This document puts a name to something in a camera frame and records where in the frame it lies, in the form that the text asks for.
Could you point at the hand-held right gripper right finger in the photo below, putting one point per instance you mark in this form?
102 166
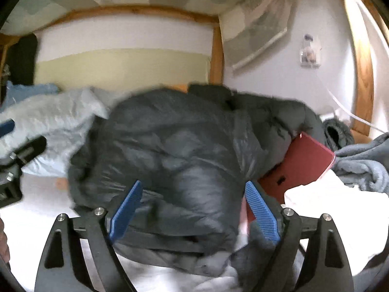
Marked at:
263 213

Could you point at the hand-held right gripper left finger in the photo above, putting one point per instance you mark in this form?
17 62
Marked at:
127 210

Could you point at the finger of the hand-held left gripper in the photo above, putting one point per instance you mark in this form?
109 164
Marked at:
6 128
30 147

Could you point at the dark grey puffer jacket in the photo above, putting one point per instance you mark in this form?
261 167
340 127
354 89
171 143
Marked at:
170 146

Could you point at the person's left forearm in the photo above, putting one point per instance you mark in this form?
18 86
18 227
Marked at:
3 240

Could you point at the white bed sheet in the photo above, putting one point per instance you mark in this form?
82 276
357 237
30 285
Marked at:
36 200

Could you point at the blue pillow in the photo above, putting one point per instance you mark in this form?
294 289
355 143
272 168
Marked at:
27 92

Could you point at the grey fleece garment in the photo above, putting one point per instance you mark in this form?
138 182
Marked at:
249 258

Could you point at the red case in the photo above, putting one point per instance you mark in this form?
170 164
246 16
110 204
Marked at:
301 161

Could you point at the white cloth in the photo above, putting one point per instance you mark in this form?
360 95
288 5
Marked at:
328 200

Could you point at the black bag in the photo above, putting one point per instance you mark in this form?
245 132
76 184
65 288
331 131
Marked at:
22 57

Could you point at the dark green jacket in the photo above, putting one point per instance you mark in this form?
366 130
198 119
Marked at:
273 112

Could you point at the grey blanket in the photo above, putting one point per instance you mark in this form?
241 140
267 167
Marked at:
361 164

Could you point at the wooden bed frame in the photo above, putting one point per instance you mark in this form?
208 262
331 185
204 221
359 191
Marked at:
217 54

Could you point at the clear wall pouch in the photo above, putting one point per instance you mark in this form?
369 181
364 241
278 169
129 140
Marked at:
310 54

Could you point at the patchwork wall hanging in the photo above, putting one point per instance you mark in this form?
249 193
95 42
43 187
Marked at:
258 36

